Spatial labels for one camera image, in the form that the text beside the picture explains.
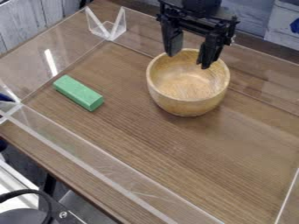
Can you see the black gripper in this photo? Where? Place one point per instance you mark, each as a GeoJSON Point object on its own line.
{"type": "Point", "coordinates": [202, 17]}

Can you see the green rectangular block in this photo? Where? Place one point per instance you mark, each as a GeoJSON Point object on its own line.
{"type": "Point", "coordinates": [78, 93]}

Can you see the brown wooden bowl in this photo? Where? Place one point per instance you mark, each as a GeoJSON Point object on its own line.
{"type": "Point", "coordinates": [182, 89]}

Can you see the white box with blue mark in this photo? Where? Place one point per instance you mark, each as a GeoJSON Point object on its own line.
{"type": "Point", "coordinates": [281, 29]}

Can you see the black table leg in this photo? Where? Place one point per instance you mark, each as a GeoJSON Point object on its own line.
{"type": "Point", "coordinates": [49, 184]}

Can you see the clear acrylic corner bracket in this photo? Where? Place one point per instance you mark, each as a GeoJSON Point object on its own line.
{"type": "Point", "coordinates": [106, 30]}

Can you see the clear acrylic tray enclosure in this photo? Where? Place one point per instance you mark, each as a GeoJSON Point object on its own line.
{"type": "Point", "coordinates": [152, 168]}

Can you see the grey metal base plate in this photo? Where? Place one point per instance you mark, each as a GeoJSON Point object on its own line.
{"type": "Point", "coordinates": [72, 210]}

